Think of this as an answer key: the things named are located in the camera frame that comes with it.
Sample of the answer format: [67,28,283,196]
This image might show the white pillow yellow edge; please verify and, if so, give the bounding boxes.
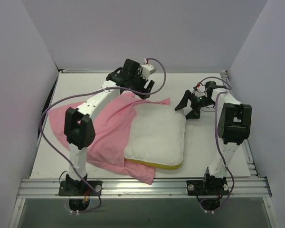
[124,103,186,170]

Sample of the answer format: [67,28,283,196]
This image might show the pink fabric pillowcase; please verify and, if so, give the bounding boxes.
[48,92,172,185]

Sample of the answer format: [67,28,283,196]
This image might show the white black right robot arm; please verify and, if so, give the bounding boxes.
[175,81,252,194]

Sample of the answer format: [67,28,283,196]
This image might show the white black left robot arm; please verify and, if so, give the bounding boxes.
[64,59,156,195]

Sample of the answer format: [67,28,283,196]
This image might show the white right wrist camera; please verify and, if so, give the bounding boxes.
[192,83,203,94]

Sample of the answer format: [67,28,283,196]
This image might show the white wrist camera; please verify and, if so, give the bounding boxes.
[192,83,203,94]
[141,64,156,79]

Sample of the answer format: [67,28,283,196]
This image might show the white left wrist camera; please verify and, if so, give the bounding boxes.
[141,64,156,79]

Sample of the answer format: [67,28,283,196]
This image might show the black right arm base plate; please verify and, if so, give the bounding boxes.
[186,179,229,196]

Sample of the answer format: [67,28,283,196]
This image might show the aluminium right side rail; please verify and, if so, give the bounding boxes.
[220,70,261,179]

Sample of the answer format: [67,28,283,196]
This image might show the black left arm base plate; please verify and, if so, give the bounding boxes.
[58,180,103,197]

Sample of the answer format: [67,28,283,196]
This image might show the aluminium front frame rail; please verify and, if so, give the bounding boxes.
[16,177,271,199]

